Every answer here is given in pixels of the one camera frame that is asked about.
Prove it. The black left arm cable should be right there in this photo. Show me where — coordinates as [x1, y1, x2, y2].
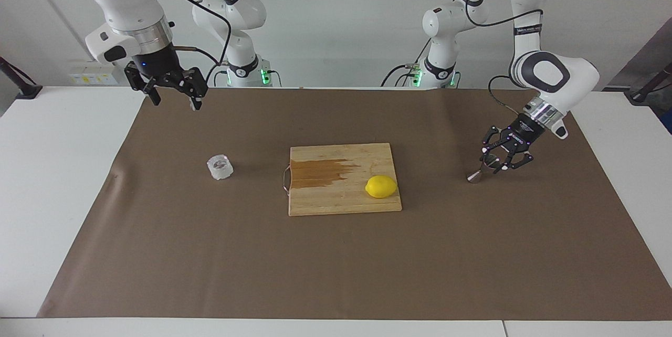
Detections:
[451, 0, 544, 116]

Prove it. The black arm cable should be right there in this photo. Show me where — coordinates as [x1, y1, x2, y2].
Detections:
[451, 0, 544, 116]
[147, 0, 233, 86]

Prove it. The clear glass cup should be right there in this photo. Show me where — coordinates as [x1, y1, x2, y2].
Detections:
[206, 154, 234, 181]

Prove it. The black clamp stand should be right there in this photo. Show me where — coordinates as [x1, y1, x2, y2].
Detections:
[625, 61, 672, 106]
[0, 56, 43, 100]

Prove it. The steel jigger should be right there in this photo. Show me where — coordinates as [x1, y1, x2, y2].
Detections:
[467, 153, 500, 184]

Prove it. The wooden cutting board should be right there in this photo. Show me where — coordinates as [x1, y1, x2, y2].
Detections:
[282, 142, 403, 217]

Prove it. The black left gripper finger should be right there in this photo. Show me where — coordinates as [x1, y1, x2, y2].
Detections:
[499, 149, 534, 173]
[480, 125, 511, 163]

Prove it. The yellow lemon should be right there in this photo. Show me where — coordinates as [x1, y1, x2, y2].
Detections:
[365, 175, 398, 199]

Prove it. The brown paper table mat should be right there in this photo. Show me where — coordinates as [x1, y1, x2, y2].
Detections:
[37, 87, 672, 322]

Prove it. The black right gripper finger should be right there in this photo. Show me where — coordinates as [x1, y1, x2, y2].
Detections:
[176, 68, 208, 112]
[124, 61, 162, 107]

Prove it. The white wall power outlet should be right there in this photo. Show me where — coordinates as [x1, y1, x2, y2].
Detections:
[68, 64, 117, 86]

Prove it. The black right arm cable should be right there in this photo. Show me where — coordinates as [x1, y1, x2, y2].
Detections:
[147, 0, 233, 86]

